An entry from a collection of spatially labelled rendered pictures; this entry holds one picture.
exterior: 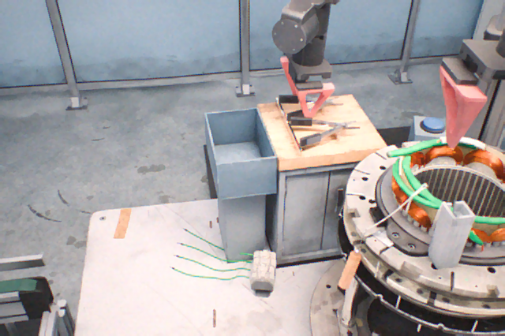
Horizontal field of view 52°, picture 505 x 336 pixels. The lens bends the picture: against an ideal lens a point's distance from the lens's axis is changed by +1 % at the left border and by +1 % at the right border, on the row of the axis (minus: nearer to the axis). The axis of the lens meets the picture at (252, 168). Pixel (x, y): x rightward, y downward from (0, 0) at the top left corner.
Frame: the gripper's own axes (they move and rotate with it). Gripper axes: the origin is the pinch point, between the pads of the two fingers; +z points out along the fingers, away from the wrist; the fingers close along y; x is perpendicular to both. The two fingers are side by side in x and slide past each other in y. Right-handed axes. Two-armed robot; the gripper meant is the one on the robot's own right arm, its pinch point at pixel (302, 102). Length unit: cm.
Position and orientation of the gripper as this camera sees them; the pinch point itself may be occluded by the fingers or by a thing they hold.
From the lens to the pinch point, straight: 99.5
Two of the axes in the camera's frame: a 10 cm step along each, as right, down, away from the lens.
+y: 2.0, 6.2, -7.5
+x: 9.8, -1.0, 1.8
